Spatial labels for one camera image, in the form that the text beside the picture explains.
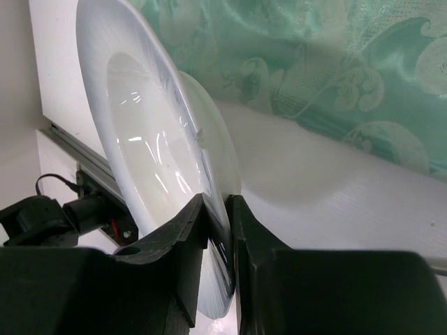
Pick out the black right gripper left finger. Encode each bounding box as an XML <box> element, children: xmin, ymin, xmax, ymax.
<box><xmin>1</xmin><ymin>195</ymin><xmax>208</xmax><ymax>334</ymax></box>

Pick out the aluminium table rail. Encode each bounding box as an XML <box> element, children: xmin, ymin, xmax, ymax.
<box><xmin>38</xmin><ymin>121</ymin><xmax>140</xmax><ymax>245</ymax></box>

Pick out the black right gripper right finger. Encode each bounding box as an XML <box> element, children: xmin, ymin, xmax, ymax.
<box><xmin>226</xmin><ymin>195</ymin><xmax>446</xmax><ymax>334</ymax></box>

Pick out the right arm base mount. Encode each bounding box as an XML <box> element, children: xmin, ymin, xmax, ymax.
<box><xmin>1</xmin><ymin>171</ymin><xmax>139</xmax><ymax>247</ymax></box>

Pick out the green patterned placemat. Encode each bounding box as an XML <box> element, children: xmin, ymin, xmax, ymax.
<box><xmin>134</xmin><ymin>1</ymin><xmax>446</xmax><ymax>181</ymax></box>

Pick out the white round plate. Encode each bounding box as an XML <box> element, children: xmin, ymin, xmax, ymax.
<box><xmin>75</xmin><ymin>1</ymin><xmax>241</xmax><ymax>319</ymax></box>

